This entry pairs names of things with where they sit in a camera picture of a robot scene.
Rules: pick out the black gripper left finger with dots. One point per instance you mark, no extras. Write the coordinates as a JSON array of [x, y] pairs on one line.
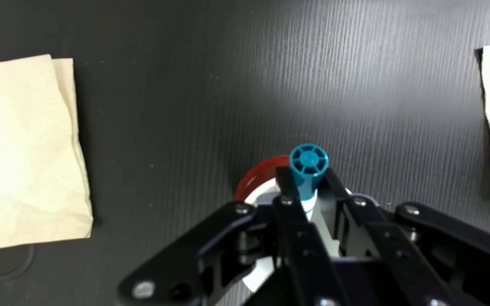
[[211, 243]]

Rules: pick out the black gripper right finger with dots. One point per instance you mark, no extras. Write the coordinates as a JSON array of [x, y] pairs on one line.
[[425, 255]]

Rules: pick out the teal capped marker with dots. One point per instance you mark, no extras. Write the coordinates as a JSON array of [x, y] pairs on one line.
[[306, 161]]

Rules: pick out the white red patterned mug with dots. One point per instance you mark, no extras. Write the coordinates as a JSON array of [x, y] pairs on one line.
[[255, 172]]

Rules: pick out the small folded beige napkin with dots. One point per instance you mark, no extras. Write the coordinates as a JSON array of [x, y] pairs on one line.
[[24, 153]]

